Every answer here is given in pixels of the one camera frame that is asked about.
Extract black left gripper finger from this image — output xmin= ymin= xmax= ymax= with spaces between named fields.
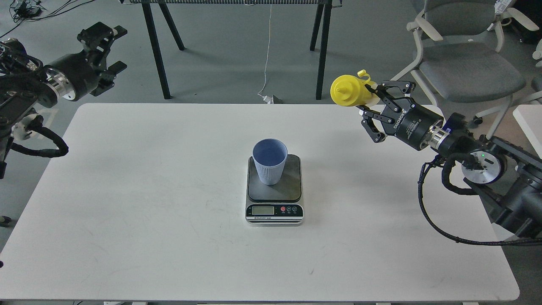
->
xmin=77 ymin=22 xmax=127 ymax=68
xmin=91 ymin=61 xmax=127 ymax=97

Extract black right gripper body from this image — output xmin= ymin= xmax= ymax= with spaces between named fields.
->
xmin=387 ymin=98 xmax=444 ymax=151

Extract grey office chair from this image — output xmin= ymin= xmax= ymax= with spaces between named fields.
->
xmin=393 ymin=0 xmax=539 ymax=139

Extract blue ribbed plastic cup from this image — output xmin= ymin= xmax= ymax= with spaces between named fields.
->
xmin=252 ymin=139 xmax=288 ymax=186

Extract white power plug adapter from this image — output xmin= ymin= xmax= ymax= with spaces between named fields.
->
xmin=263 ymin=95 xmax=283 ymax=104

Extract black floor cables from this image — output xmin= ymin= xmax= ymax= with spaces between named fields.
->
xmin=0 ymin=0 xmax=96 ymax=39

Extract black metal table legs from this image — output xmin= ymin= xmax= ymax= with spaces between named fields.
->
xmin=111 ymin=0 xmax=343 ymax=101

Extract white hanging cable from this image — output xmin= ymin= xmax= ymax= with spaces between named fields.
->
xmin=257 ymin=0 xmax=273 ymax=99

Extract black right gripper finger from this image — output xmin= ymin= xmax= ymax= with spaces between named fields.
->
xmin=357 ymin=106 xmax=396 ymax=143
xmin=365 ymin=81 xmax=416 ymax=113

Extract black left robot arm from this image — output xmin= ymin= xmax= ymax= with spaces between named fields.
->
xmin=0 ymin=22 xmax=127 ymax=175

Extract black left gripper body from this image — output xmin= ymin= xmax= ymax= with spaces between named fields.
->
xmin=44 ymin=52 xmax=106 ymax=102

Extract yellow squeeze bottle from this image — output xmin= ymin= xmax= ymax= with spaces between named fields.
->
xmin=330 ymin=69 xmax=380 ymax=107

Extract digital kitchen scale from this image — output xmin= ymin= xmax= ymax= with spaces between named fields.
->
xmin=245 ymin=154 xmax=305 ymax=226

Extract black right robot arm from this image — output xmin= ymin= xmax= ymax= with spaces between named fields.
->
xmin=358 ymin=81 xmax=541 ymax=247

